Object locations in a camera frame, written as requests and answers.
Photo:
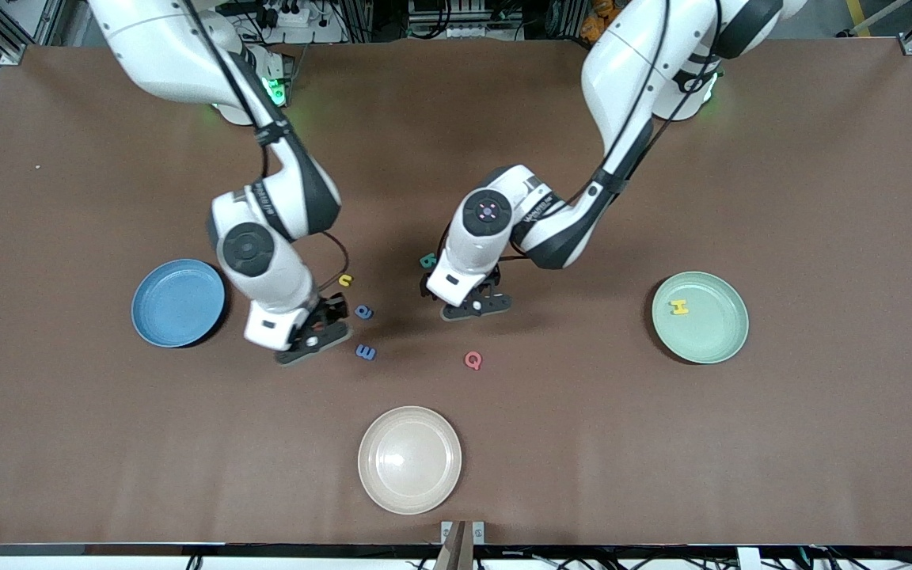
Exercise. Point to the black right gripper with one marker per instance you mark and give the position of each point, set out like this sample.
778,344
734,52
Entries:
332,307

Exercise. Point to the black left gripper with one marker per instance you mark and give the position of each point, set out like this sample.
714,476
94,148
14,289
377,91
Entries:
491,281

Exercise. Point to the teal foam letter b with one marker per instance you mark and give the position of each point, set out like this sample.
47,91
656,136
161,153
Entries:
427,260

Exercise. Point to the blue foam letter a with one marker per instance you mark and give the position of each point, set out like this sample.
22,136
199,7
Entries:
363,313

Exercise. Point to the blue foam letter m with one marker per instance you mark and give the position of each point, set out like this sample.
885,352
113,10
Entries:
366,352

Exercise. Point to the pink foam letter Q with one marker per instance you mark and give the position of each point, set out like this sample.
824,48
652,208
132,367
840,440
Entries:
468,361

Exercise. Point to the yellow foam letter H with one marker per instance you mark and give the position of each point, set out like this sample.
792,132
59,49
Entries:
679,307

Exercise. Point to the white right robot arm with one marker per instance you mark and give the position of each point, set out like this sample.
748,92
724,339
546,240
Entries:
171,55

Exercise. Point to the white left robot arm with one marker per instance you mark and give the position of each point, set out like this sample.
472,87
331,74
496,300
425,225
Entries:
638,63

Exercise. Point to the blue plate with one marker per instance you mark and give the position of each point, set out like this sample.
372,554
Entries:
177,302

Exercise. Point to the beige plate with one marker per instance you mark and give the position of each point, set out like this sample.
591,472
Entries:
409,460

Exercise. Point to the brown table mat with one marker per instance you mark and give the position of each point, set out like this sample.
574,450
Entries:
543,459

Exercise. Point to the light green plate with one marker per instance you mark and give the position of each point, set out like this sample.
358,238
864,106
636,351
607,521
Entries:
709,332

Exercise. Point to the white power strip with plugs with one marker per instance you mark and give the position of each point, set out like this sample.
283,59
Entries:
298,17

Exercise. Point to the bag of orange snacks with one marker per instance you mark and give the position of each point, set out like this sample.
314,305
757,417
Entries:
592,16

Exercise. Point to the metal mounting bracket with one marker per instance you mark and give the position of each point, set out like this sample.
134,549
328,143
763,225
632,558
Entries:
478,532

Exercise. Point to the camera stand post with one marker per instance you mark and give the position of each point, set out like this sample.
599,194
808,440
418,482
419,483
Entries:
456,550

